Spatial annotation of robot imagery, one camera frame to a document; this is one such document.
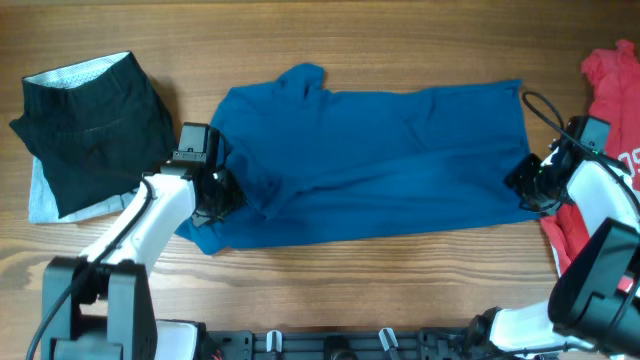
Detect blue t-shirt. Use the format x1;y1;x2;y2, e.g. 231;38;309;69
178;64;530;254

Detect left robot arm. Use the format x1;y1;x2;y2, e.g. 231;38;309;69
26;123;245;359

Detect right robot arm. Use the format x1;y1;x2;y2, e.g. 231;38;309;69
461;116;639;359

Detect red printed t-shirt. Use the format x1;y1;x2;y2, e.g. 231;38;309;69
540;39;639;274

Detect black folded shorts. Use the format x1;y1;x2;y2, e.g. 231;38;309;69
9;52;177;217

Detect light grey folded garment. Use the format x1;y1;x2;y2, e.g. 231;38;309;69
28;157;137;224

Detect right black cable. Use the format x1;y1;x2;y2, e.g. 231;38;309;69
521;90;640;216

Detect black cable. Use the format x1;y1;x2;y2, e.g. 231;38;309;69
24;177;156;360
521;90;640;216

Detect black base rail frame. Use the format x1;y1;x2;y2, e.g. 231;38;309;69
197;328;482;360

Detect left black cable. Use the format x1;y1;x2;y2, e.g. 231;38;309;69
24;177;156;360

